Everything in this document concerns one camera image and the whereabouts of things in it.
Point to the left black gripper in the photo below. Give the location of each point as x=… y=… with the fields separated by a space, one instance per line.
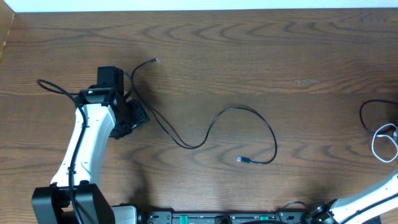
x=137 y=113

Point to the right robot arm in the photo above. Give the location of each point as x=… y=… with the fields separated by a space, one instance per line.
x=372 y=202

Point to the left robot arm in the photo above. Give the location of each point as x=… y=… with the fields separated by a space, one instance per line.
x=102 y=112

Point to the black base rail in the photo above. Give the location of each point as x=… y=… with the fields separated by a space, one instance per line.
x=293 y=212

